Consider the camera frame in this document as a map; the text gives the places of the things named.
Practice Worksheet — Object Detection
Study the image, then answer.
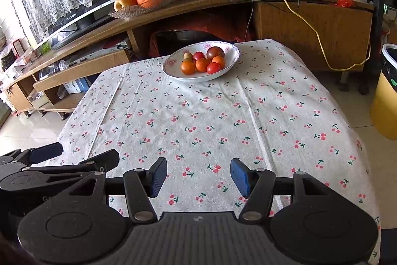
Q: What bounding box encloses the large dark red tomato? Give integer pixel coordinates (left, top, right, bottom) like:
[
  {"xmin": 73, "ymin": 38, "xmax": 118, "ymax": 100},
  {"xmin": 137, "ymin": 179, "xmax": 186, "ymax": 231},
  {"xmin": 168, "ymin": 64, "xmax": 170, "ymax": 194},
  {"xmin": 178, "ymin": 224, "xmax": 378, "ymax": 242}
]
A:
[{"xmin": 206, "ymin": 47, "xmax": 225, "ymax": 61}]

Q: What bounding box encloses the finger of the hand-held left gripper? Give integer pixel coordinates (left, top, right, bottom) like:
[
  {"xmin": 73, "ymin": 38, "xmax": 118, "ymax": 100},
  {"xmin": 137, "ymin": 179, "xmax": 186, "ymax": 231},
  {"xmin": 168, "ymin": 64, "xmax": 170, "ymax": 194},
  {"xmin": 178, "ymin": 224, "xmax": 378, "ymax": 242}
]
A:
[
  {"xmin": 29, "ymin": 142, "xmax": 63, "ymax": 165},
  {"xmin": 79, "ymin": 150, "xmax": 120, "ymax": 175}
]

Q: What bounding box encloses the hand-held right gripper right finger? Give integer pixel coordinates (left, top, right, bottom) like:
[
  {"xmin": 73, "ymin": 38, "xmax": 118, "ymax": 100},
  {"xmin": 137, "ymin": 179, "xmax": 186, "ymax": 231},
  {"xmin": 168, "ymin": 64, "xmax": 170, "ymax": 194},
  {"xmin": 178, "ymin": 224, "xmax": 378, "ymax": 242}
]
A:
[{"xmin": 230, "ymin": 158, "xmax": 360, "ymax": 225}]

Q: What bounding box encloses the silver set-top box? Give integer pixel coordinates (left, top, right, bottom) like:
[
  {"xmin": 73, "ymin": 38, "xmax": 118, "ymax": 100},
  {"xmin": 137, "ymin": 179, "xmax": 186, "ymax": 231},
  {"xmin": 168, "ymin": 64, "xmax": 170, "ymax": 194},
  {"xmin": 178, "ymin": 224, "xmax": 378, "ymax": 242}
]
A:
[{"xmin": 69, "ymin": 44, "xmax": 130, "ymax": 66}]

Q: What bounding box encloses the green and white box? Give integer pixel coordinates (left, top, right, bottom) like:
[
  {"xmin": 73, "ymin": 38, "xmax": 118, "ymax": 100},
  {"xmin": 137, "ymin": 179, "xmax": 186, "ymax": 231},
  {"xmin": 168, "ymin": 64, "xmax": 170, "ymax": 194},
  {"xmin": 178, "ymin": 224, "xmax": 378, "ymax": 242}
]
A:
[{"xmin": 383, "ymin": 3, "xmax": 397, "ymax": 21}]

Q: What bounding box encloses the white floral bowl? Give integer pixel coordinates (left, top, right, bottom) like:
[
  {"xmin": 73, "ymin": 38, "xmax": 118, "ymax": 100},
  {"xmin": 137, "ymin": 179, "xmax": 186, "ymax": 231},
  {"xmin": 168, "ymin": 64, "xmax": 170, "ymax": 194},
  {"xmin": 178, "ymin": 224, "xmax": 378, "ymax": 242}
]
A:
[{"xmin": 163, "ymin": 41, "xmax": 241, "ymax": 83}]

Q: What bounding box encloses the wooden television stand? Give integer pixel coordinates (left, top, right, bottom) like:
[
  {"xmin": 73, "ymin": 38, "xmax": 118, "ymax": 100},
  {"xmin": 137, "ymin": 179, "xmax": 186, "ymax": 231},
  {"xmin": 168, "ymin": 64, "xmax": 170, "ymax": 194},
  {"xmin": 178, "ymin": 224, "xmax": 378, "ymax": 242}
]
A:
[{"xmin": 0, "ymin": 0, "xmax": 374, "ymax": 119}]

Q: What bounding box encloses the yellow apple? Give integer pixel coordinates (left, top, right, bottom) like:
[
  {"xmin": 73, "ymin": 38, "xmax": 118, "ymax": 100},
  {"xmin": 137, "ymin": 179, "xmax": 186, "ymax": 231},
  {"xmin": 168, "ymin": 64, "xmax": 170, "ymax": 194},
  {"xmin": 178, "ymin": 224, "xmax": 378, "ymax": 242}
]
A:
[{"xmin": 113, "ymin": 0, "xmax": 138, "ymax": 12}]

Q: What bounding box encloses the yellow trash bin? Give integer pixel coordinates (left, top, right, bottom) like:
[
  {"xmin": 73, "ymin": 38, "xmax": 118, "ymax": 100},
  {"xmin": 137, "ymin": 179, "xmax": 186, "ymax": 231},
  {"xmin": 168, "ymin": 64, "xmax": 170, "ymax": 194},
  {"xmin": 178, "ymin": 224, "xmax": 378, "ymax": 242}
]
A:
[{"xmin": 370, "ymin": 43, "xmax": 397, "ymax": 140}]

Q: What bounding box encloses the cherry print tablecloth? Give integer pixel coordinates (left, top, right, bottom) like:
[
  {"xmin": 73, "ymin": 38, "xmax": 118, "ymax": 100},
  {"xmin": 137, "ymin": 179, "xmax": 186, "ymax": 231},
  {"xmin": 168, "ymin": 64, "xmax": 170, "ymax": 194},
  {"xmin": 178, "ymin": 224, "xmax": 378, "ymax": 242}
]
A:
[{"xmin": 31, "ymin": 39, "xmax": 381, "ymax": 262}]

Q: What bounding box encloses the blue and white box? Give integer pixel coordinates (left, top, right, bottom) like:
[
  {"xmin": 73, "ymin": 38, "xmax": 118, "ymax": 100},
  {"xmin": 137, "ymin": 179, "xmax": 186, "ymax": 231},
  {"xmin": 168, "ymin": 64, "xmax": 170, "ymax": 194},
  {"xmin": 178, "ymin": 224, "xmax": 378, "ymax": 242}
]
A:
[{"xmin": 63, "ymin": 78, "xmax": 93, "ymax": 95}]

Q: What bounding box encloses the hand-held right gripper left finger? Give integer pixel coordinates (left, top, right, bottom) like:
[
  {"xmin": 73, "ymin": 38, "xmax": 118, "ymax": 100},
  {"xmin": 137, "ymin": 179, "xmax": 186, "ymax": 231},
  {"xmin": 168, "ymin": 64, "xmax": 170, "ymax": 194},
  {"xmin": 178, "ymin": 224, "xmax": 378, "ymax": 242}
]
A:
[{"xmin": 40, "ymin": 157, "xmax": 168, "ymax": 225}]

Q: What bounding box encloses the yellow cable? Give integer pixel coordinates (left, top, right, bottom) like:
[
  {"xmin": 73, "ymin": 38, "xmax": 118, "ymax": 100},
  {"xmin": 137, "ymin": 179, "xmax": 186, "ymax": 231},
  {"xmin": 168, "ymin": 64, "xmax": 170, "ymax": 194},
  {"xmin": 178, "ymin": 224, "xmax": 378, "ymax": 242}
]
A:
[{"xmin": 189, "ymin": 0, "xmax": 371, "ymax": 71}]

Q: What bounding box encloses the glass fruit plate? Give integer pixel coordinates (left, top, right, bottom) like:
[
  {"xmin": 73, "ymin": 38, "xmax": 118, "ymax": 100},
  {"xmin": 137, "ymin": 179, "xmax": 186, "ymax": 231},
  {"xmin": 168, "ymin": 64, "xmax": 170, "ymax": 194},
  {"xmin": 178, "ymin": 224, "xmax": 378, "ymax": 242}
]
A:
[{"xmin": 108, "ymin": 0, "xmax": 182, "ymax": 20}]

